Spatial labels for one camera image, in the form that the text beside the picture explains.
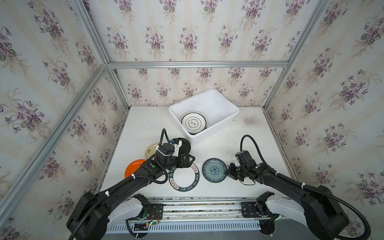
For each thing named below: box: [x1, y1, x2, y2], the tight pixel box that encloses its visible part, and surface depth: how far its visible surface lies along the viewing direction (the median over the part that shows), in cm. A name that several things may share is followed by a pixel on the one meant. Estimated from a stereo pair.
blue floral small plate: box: [202, 158, 227, 183], surface depth 88 cm
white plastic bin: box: [168, 88, 240, 145], surface depth 110 cm
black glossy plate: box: [176, 137, 191, 156], surface depth 97 cm
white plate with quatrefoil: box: [181, 110, 208, 135], surface depth 109 cm
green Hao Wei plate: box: [168, 163, 200, 192], surface depth 84 cm
